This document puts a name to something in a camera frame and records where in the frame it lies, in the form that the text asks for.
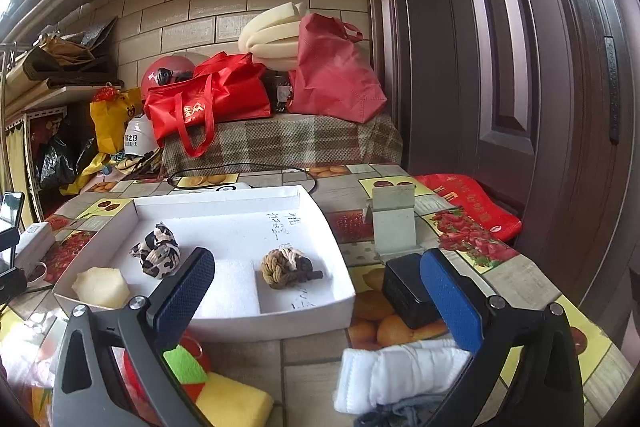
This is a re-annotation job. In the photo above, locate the red fabric bag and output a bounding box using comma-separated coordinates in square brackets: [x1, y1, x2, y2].
[288, 13, 387, 124]

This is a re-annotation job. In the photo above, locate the white power bank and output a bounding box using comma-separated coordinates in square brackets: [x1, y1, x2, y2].
[15, 221, 55, 275]

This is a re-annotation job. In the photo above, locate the white cardboard tray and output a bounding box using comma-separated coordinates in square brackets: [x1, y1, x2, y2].
[53, 185, 355, 343]

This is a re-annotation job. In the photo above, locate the red plastic bag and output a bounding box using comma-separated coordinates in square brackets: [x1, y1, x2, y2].
[416, 173, 523, 243]

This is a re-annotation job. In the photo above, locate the white hard hat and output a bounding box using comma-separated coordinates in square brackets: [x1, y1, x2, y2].
[124, 115, 157, 157]

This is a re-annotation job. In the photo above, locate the red glossy tote bag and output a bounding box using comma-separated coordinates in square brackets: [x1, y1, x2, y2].
[144, 52, 271, 157]

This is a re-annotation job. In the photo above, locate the yellow sponge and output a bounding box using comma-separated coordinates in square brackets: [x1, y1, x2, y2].
[195, 373, 273, 427]

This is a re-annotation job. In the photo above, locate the leopard print scrunchie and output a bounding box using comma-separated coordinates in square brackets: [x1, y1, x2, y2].
[129, 222, 181, 280]

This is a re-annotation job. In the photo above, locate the plaid covered bench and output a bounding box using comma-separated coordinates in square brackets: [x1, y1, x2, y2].
[162, 114, 402, 176]

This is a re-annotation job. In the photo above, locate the cream foam strips bundle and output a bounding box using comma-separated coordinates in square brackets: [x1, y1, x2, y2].
[238, 2, 307, 72]

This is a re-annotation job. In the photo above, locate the braided rope knot ball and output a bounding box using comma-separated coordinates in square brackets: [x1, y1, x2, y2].
[260, 246, 323, 291]

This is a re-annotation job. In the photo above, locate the white folded cloth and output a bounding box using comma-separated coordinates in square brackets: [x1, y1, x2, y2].
[333, 338, 471, 415]

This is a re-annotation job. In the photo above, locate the yellow gift bag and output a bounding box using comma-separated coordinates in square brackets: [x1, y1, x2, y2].
[89, 84, 142, 155]

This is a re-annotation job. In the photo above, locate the red plush apple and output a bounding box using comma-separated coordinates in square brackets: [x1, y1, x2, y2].
[122, 332, 212, 426]

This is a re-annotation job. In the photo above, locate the black cable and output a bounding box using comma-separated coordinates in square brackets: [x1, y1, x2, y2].
[166, 161, 319, 196]

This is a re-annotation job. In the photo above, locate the yellow octagonal foam piece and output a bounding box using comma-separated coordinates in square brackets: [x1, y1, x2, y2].
[72, 267, 130, 309]

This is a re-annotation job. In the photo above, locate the dark wooden door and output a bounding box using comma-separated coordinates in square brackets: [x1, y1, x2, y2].
[372, 0, 639, 327]

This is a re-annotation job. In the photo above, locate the black foam cube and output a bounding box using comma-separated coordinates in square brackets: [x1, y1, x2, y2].
[382, 254, 440, 329]

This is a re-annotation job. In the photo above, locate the red helmet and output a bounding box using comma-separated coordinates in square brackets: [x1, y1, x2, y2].
[140, 55, 195, 101]

